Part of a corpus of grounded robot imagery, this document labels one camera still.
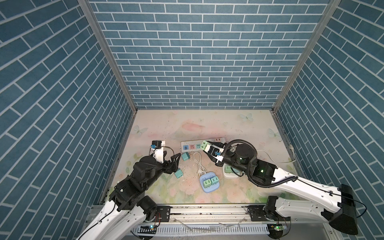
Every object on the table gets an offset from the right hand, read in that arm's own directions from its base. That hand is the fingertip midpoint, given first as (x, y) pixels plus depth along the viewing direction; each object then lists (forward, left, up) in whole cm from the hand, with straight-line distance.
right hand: (210, 144), depth 67 cm
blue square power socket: (-11, -2, -26) cm, 29 cm away
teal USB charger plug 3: (-4, +17, -26) cm, 32 cm away
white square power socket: (-3, -10, -26) cm, 29 cm away
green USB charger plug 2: (-2, +3, +2) cm, 4 cm away
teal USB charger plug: (-10, 0, -22) cm, 24 cm away
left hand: (-4, +14, -5) cm, 16 cm away
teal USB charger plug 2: (+7, +14, -27) cm, 32 cm away
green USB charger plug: (-8, -4, -21) cm, 23 cm away
